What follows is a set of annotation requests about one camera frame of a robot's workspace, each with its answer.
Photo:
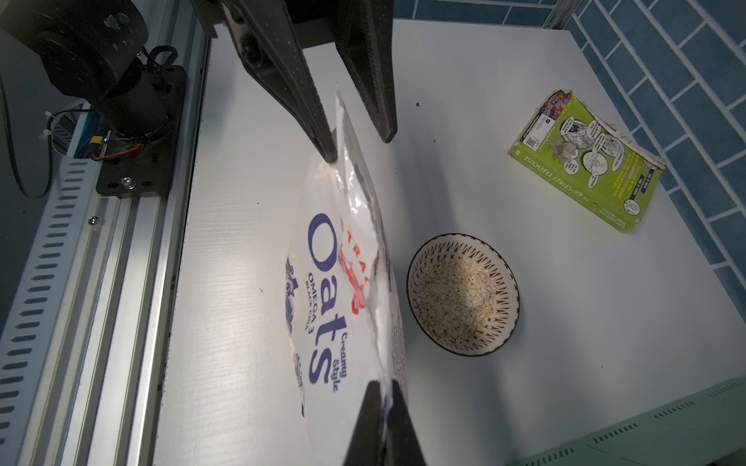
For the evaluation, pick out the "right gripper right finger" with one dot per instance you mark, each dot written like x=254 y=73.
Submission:
x=402 y=445

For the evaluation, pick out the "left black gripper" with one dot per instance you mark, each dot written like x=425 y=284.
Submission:
x=269 y=37

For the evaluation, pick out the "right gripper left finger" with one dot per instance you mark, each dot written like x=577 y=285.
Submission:
x=366 y=447

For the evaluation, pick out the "oats bag clear purple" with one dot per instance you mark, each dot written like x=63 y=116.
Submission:
x=342 y=309

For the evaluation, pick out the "patterned red white bowl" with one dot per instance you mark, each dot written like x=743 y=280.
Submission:
x=463 y=295

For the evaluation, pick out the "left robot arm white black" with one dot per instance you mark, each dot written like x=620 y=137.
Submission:
x=90 y=49

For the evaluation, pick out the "mint green file organizer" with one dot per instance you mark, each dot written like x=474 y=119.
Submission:
x=696 y=430

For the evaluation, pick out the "green comic paperback book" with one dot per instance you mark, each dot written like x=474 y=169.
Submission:
x=571 y=148

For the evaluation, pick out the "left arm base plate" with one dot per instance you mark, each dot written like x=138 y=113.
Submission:
x=143 y=111

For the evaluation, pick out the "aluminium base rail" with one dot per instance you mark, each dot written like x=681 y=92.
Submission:
x=130 y=295

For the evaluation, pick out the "white slotted cable duct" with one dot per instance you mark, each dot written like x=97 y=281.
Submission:
x=43 y=344

